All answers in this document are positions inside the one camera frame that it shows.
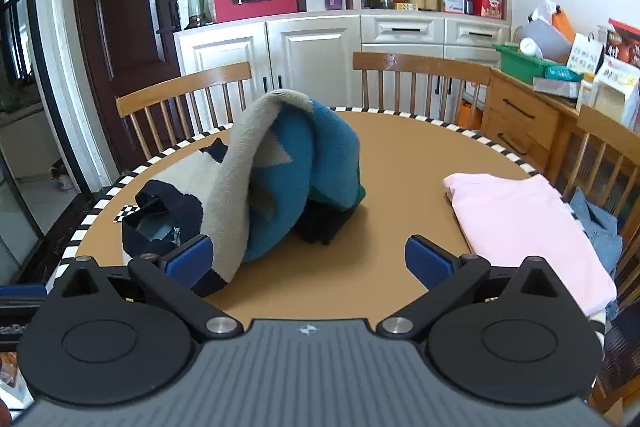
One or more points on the white food box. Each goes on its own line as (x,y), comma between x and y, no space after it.
(607,97)

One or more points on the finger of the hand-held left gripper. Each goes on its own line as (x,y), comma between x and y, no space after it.
(20,292)

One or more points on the wooden sideboard with drawers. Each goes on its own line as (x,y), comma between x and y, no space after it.
(525,117)

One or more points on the white printed paper bag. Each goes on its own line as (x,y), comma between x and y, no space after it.
(585,54)

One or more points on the red printed box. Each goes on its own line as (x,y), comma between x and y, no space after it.
(625,44)

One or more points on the grey flat box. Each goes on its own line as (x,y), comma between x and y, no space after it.
(555,88)

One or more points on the folded pink garment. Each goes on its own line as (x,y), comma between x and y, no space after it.
(525,227)

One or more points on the grey slipper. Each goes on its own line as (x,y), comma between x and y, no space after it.
(64,179)

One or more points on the black-framed glass door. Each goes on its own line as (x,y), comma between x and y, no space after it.
(20,32)

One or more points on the dark brown wooden door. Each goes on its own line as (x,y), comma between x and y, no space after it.
(125,57)

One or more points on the wooden spindle-back chair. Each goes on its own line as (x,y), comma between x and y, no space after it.
(607,124)
(185,84)
(420,64)

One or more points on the orange paper bag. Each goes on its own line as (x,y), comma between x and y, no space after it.
(562,24)

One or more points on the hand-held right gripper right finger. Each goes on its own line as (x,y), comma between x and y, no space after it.
(425,262)

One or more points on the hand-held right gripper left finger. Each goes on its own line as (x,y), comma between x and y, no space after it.
(190,259)

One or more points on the white plastic bottle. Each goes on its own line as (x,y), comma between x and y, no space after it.
(530,48)

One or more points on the blue green beige knit cardigan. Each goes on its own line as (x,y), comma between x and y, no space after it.
(300,167)

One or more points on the green plastic basket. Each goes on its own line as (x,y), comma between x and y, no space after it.
(520,67)

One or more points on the grey plastic container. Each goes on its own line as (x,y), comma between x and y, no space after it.
(550,39)

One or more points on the teal packet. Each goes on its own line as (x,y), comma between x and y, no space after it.
(562,73)

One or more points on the blue denim garment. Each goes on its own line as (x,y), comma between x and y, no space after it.
(597,227)

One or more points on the white cabinet with shelves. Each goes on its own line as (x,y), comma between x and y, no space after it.
(310,52)

